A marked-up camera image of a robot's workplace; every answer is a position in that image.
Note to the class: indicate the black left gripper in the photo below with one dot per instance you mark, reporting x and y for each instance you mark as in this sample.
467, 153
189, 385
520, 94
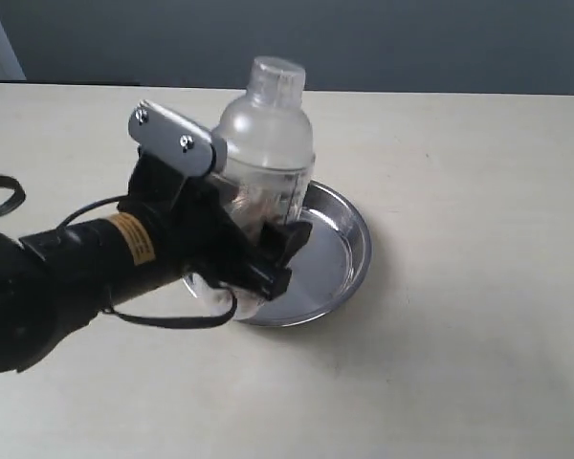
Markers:
190, 232

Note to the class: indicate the clear plastic shaker bottle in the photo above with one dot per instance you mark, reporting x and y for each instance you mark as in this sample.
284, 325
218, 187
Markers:
270, 144

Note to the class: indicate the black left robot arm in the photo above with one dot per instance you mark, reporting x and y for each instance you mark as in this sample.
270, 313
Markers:
56, 282

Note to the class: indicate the round stainless steel pan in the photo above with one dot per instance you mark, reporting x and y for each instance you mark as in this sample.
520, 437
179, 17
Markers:
328, 270

